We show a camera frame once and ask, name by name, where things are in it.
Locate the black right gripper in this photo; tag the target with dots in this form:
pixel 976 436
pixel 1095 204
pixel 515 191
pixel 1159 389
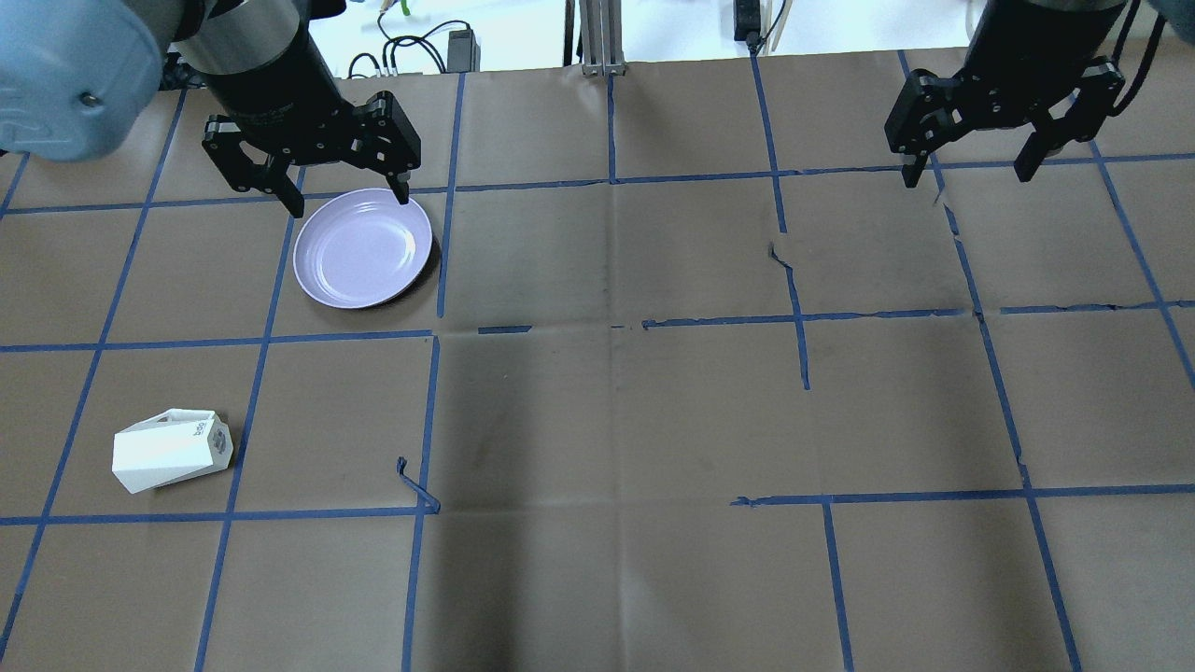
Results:
pixel 1024 47

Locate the lavender plate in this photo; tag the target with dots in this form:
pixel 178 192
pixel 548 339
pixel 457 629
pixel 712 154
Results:
pixel 361 249

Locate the aluminium frame post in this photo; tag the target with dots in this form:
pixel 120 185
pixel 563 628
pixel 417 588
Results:
pixel 601 32

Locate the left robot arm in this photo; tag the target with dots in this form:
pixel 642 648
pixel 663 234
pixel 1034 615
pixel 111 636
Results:
pixel 76 75

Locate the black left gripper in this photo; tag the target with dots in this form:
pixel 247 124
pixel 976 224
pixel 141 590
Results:
pixel 274 90

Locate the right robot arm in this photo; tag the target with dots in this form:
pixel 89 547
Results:
pixel 1029 63

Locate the black plug adapter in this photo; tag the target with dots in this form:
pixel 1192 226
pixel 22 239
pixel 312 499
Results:
pixel 747 21

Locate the black power adapter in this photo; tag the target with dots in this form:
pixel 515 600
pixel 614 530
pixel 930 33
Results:
pixel 463 52

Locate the white faceted cup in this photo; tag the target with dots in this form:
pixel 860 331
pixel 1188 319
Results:
pixel 171 447

